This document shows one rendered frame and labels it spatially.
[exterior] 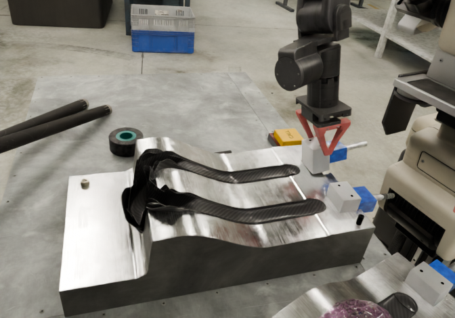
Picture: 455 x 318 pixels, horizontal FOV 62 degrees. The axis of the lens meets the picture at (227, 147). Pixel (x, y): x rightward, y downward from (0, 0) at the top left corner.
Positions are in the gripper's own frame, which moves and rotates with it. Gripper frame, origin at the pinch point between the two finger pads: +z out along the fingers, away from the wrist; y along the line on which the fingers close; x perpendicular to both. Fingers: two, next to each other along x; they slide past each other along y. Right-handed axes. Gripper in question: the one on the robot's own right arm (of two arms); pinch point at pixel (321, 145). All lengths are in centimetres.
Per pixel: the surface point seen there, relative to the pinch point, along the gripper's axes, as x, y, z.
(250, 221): -18.9, 11.1, 4.8
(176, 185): -29.8, 7.0, -3.0
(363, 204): 1.8, 12.6, 6.2
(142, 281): -37.7, 17.0, 5.5
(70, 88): -52, -61, -2
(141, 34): -15, -320, 30
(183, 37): 23, -317, 38
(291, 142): 2.1, -18.8, 8.6
